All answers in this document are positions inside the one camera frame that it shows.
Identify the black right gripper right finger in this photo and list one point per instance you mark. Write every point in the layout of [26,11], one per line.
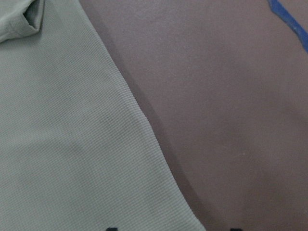
[236,229]

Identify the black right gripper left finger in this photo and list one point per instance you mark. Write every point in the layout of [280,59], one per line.
[112,229]

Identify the olive green long-sleeve shirt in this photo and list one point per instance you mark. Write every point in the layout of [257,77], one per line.
[76,151]

